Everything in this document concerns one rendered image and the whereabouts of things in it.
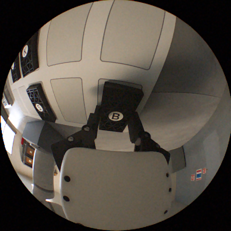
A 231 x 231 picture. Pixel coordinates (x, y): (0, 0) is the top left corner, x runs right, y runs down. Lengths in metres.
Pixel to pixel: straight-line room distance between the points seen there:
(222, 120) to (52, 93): 1.76
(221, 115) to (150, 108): 1.58
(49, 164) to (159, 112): 0.42
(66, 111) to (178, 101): 0.22
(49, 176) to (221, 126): 1.93
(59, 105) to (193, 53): 0.25
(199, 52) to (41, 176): 0.55
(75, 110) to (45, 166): 0.30
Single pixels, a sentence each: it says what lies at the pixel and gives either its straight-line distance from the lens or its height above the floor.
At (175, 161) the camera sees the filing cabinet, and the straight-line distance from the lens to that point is 2.36.
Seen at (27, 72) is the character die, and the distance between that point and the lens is 0.17.
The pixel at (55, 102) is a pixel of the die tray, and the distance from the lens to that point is 0.16.
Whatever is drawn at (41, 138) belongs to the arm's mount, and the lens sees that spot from 0.28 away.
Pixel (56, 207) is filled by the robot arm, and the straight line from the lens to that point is 0.51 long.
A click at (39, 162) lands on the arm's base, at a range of 0.39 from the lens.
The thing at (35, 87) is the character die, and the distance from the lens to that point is 0.16.
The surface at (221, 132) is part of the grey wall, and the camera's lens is 1.70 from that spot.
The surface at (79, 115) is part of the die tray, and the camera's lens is 0.16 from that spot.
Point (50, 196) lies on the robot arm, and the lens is 0.44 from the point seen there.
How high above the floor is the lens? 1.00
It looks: 39 degrees down
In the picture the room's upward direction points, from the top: 179 degrees counter-clockwise
